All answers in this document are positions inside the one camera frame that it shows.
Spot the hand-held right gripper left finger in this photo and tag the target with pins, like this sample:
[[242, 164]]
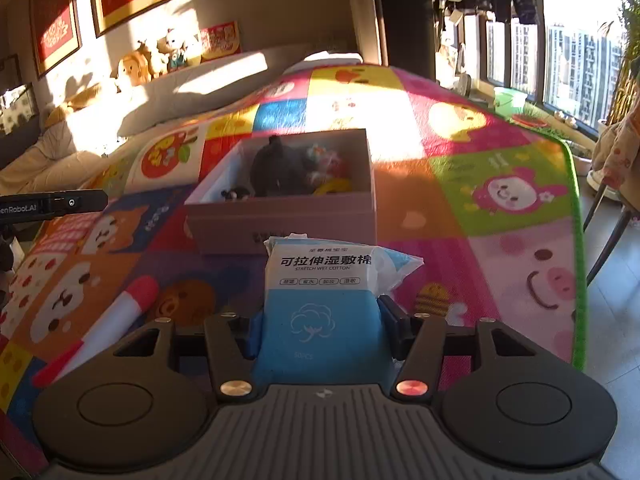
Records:
[[235, 355]]

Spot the green plastic basin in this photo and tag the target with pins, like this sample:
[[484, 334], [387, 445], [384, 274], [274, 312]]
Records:
[[510, 101]]

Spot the grey pillow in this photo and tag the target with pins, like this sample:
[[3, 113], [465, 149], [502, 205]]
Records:
[[225, 85]]

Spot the black metal chair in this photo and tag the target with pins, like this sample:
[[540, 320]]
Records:
[[605, 240]]

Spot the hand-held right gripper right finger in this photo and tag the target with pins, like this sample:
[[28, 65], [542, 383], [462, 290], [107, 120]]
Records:
[[400, 332]]

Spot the green bamboo plant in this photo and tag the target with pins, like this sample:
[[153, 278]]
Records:
[[622, 35]]

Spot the yellow cupcake toy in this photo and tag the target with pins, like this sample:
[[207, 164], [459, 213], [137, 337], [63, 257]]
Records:
[[325, 162]]

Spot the yellow plush cushion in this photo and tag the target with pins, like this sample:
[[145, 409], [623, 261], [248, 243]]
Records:
[[75, 107]]

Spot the printed cloth on chair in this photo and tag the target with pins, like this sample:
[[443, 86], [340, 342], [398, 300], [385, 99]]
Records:
[[620, 160]]

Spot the white duvet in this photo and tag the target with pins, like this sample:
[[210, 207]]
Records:
[[50, 165]]

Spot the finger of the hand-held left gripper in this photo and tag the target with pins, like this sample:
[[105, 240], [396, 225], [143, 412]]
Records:
[[75, 202]]

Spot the black plush toy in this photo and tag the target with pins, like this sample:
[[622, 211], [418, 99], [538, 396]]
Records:
[[277, 167]]

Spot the blue white cotton pad packet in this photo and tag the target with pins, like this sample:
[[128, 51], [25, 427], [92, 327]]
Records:
[[315, 320]]

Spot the white rabbit plush toy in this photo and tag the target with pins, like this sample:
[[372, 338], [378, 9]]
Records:
[[174, 50]]

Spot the pink cardboard box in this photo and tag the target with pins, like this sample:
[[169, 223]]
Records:
[[280, 225]]

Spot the brown plush toy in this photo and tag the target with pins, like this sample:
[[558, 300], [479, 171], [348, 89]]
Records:
[[152, 57]]

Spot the yellow-haired plush doll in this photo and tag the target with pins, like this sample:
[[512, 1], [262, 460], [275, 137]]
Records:
[[134, 69]]

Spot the colourful printed play mat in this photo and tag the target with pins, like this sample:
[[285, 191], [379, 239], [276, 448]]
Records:
[[425, 210]]

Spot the white rocket toy red tip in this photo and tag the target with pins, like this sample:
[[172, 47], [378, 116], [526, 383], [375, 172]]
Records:
[[115, 320]]

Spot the white plant pot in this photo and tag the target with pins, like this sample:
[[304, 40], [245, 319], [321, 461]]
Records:
[[583, 165]]

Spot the red printed card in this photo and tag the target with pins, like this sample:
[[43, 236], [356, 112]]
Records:
[[220, 41]]

